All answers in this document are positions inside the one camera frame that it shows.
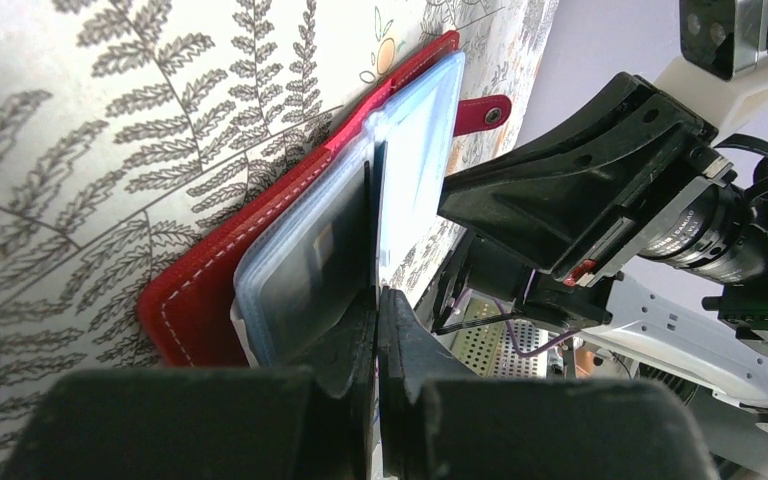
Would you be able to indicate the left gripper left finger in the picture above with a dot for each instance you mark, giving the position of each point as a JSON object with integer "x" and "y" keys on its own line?
{"x": 308, "y": 419}

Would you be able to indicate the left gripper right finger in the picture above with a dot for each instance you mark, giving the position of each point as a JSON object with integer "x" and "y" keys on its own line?
{"x": 439, "y": 420}

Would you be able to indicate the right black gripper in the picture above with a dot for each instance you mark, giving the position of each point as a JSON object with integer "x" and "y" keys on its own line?
{"x": 580, "y": 201}

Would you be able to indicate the red card holder wallet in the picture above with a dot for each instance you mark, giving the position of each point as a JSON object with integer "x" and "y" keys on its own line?
{"x": 205, "y": 311}

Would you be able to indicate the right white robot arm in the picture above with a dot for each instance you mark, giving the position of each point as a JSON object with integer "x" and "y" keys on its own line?
{"x": 691, "y": 305}

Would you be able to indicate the floral tablecloth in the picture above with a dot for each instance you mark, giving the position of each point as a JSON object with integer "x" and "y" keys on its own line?
{"x": 131, "y": 129}

